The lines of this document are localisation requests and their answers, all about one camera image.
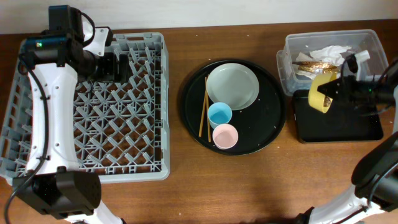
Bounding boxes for brown food scraps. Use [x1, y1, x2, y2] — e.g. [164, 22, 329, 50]
[323, 96, 332, 108]

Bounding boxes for yellow bowl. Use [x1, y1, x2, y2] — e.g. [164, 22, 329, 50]
[308, 73, 336, 113]

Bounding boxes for gold foil wrapper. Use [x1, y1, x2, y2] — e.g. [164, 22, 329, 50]
[292, 61, 340, 74]

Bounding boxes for white napkin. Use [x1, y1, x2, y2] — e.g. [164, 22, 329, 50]
[292, 45, 352, 80]

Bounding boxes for light blue cup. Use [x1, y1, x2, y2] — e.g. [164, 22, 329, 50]
[208, 102, 233, 129]

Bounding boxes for pink cup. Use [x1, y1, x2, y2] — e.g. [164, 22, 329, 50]
[212, 124, 239, 150]

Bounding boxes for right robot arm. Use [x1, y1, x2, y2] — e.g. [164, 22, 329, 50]
[294, 60, 397, 224]

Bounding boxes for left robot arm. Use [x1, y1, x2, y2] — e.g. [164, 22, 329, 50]
[12, 5, 130, 223]

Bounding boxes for grey dishwasher rack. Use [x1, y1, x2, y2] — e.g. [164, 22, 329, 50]
[0, 32, 171, 184]

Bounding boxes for black rectangular tray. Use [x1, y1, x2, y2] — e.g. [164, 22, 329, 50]
[292, 90, 384, 143]

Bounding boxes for clear plastic bin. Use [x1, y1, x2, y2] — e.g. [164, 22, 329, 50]
[277, 29, 388, 96]

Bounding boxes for left wooden chopstick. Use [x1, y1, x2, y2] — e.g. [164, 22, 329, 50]
[198, 76, 207, 138]

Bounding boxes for round black tray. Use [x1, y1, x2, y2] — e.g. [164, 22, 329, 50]
[179, 59, 287, 156]

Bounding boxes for grey round plate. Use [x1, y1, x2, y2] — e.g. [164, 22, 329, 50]
[206, 63, 260, 110]

